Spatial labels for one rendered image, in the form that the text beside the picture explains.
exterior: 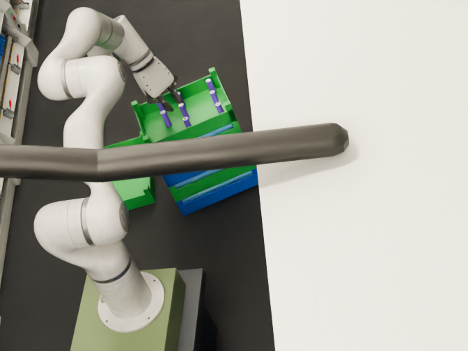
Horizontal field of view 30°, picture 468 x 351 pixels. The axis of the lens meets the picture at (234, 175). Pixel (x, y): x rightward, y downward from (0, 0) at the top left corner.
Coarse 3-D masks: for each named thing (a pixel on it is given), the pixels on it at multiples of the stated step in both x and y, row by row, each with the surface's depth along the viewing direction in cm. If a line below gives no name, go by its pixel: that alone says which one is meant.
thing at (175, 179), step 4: (192, 172) 292; (196, 172) 292; (200, 172) 293; (204, 172) 293; (164, 176) 290; (168, 176) 290; (172, 176) 290; (176, 176) 291; (180, 176) 292; (184, 176) 292; (188, 176) 293; (192, 176) 293; (164, 180) 291; (168, 180) 291; (172, 180) 292; (176, 180) 292; (180, 180) 293; (184, 180) 293; (168, 184) 292; (172, 184) 293; (176, 184) 293
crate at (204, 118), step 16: (192, 96) 295; (208, 96) 293; (224, 96) 290; (144, 112) 294; (176, 112) 292; (192, 112) 290; (208, 112) 288; (224, 112) 278; (144, 128) 291; (160, 128) 289; (176, 128) 287; (192, 128) 279; (208, 128) 281
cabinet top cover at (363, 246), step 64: (256, 0) 79; (320, 0) 76; (384, 0) 74; (448, 0) 72; (256, 64) 73; (320, 64) 71; (384, 64) 69; (448, 64) 67; (256, 128) 68; (384, 128) 65; (448, 128) 63; (320, 192) 62; (384, 192) 61; (448, 192) 59; (320, 256) 59; (384, 256) 57; (448, 256) 56; (320, 320) 56; (384, 320) 54; (448, 320) 53
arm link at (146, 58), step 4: (148, 52) 268; (144, 56) 267; (148, 56) 267; (152, 56) 269; (140, 60) 266; (144, 60) 267; (148, 60) 267; (132, 64) 267; (136, 64) 267; (140, 64) 267; (144, 64) 267; (132, 68) 268; (136, 68) 268; (140, 68) 269
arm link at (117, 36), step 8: (112, 24) 242; (120, 24) 251; (112, 32) 241; (120, 32) 248; (112, 40) 244; (120, 40) 250; (96, 48) 255; (104, 48) 250; (112, 48) 251; (88, 56) 261; (112, 56) 266
